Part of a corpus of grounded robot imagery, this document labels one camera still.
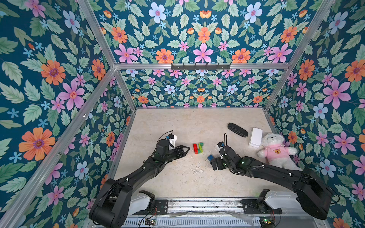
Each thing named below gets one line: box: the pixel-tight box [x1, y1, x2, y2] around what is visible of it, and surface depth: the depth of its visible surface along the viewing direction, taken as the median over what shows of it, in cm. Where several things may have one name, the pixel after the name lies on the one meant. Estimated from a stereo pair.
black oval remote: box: [227, 122, 249, 138], surface depth 106 cm
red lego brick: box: [193, 143, 199, 155], surface depth 97 cm
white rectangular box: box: [249, 127, 264, 148], surface depth 100 cm
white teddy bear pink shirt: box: [257, 133, 303, 171], surface depth 88 cm
